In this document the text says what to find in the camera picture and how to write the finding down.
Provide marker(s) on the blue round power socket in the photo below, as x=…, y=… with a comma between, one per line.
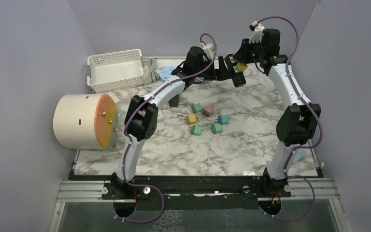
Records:
x=165, y=73

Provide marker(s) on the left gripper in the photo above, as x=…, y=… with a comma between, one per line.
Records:
x=220, y=74

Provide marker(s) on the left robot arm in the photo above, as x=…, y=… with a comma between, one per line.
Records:
x=141, y=118

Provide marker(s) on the white power strip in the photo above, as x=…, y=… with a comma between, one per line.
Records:
x=160, y=116

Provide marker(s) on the teal plug adapter round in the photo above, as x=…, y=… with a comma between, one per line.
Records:
x=223, y=119

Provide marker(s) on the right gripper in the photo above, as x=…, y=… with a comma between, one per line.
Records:
x=241, y=55

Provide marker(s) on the green plug adapter white strip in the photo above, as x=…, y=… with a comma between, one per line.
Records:
x=196, y=130

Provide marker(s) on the white plastic basket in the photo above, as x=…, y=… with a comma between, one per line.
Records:
x=109, y=71

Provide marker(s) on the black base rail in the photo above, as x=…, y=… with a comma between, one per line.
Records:
x=153, y=193

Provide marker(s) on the black power strip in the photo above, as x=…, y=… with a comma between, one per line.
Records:
x=234, y=73
x=174, y=102

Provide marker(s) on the light blue small device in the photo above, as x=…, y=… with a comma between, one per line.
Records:
x=299, y=154

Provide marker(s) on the yellow plug adapter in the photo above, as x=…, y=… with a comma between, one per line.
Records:
x=241, y=67
x=191, y=119

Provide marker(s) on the cream cylinder container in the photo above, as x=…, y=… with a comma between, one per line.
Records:
x=86, y=121

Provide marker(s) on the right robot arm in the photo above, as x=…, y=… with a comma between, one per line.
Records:
x=297, y=124

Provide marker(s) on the pink plug adapter round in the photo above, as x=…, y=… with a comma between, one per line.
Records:
x=207, y=111

